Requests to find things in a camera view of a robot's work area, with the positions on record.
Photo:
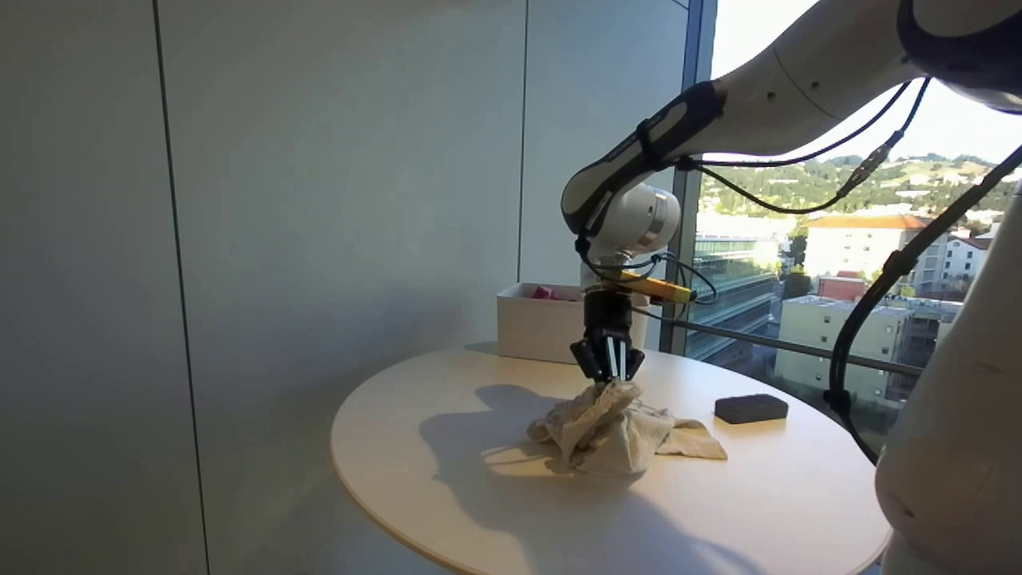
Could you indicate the glass office building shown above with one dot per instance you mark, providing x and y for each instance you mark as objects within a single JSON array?
[{"x": 735, "y": 305}]

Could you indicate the blue window frame post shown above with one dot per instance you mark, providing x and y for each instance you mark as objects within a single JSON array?
[{"x": 698, "y": 34}]

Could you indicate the pink item in box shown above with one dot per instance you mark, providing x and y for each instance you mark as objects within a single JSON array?
[{"x": 548, "y": 292}]

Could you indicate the white open box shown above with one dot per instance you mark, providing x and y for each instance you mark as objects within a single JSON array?
[{"x": 537, "y": 324}]

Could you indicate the beige shirt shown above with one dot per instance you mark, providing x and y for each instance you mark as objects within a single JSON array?
[{"x": 607, "y": 437}]

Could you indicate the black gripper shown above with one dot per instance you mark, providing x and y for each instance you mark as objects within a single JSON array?
[{"x": 607, "y": 318}]

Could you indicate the white building orange roof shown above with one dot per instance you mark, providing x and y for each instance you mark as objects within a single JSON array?
[{"x": 850, "y": 248}]

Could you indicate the beige low building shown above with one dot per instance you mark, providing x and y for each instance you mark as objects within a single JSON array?
[{"x": 832, "y": 331}]

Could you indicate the yellow wrist camera mount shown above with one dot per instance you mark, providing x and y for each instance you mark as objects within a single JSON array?
[{"x": 658, "y": 288}]

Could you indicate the black rectangular block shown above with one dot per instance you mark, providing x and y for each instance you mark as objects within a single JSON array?
[{"x": 751, "y": 408}]

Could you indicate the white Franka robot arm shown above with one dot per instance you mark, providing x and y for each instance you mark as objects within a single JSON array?
[{"x": 810, "y": 76}]

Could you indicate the dark window railing bar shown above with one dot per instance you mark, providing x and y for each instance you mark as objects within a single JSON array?
[{"x": 788, "y": 348}]

